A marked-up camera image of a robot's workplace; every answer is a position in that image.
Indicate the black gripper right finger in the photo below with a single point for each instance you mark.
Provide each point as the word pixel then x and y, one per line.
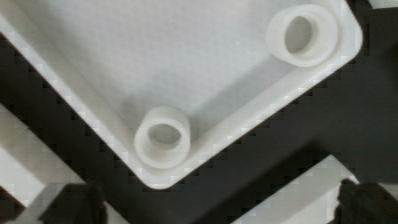
pixel 369 205

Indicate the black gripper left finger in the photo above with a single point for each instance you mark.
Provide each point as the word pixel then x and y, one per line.
pixel 77 207

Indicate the white desk tabletop tray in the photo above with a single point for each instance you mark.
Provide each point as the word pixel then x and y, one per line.
pixel 221 57

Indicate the white L-shaped fence bar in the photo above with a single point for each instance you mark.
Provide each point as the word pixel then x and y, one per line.
pixel 35 172

